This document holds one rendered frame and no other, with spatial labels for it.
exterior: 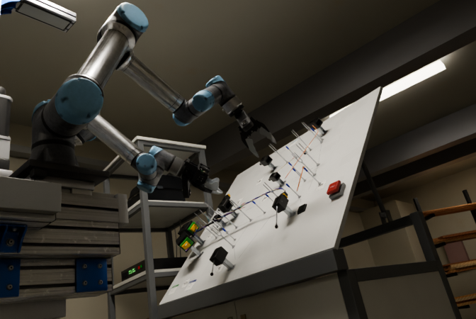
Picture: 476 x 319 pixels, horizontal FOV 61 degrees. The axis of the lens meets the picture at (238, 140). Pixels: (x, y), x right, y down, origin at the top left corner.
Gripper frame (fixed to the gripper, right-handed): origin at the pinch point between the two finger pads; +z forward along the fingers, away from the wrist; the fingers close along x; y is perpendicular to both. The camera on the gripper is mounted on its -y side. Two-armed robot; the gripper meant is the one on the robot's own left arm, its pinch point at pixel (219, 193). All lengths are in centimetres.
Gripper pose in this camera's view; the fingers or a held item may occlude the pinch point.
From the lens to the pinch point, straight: 182.5
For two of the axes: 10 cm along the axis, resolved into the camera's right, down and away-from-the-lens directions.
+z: 8.7, 4.7, 1.5
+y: 4.9, -8.1, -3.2
